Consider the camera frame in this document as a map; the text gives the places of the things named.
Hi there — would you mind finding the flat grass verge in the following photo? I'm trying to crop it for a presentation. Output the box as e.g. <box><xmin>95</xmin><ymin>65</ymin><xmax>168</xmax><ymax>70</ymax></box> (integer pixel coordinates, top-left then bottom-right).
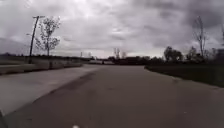
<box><xmin>0</xmin><ymin>54</ymin><xmax>84</xmax><ymax>76</ymax></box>

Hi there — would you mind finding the row of dark trees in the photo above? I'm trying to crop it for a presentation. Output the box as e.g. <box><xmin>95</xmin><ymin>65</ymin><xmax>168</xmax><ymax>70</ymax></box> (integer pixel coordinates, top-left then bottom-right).
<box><xmin>107</xmin><ymin>45</ymin><xmax>224</xmax><ymax>66</ymax></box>

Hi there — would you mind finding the slender bare tree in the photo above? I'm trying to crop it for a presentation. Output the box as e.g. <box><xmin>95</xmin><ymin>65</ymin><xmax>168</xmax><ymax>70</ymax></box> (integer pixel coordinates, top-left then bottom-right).
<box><xmin>192</xmin><ymin>15</ymin><xmax>208</xmax><ymax>58</ymax></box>

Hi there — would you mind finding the dark grass area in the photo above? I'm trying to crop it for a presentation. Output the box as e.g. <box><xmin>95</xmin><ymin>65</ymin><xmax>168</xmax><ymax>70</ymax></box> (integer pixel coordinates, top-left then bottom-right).
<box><xmin>144</xmin><ymin>62</ymin><xmax>224</xmax><ymax>89</ymax></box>

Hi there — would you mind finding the grey paved path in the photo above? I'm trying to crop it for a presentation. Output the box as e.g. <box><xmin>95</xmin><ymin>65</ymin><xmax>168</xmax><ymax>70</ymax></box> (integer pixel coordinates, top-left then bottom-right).
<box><xmin>3</xmin><ymin>64</ymin><xmax>224</xmax><ymax>128</ymax></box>

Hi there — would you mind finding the leaning utility pole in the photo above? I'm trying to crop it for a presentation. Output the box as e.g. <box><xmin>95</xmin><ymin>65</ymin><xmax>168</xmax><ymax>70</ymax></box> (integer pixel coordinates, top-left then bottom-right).
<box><xmin>25</xmin><ymin>15</ymin><xmax>46</xmax><ymax>64</ymax></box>

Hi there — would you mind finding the pale concrete strip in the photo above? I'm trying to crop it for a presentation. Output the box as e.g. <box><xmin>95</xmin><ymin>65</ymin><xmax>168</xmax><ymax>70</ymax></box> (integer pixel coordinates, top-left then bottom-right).
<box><xmin>0</xmin><ymin>63</ymin><xmax>101</xmax><ymax>117</ymax></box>

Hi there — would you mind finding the sparse leafy tree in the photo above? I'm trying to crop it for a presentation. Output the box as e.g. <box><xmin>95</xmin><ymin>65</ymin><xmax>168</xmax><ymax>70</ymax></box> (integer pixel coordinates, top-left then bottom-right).
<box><xmin>35</xmin><ymin>16</ymin><xmax>62</xmax><ymax>70</ymax></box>

